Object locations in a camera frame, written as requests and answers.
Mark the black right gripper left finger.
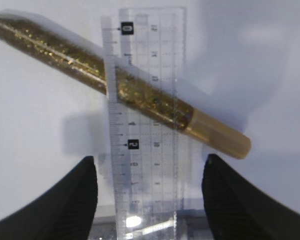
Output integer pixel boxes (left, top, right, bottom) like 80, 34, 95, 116
0, 156, 98, 240

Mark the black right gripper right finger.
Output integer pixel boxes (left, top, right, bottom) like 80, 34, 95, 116
201, 154, 300, 240

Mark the silver glitter pen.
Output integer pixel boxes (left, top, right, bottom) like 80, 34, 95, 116
88, 214, 216, 240

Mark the gold glitter pen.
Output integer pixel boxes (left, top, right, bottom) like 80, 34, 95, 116
0, 13, 252, 160

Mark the clear plastic ruler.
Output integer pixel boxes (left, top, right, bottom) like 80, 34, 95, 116
101, 7, 185, 240

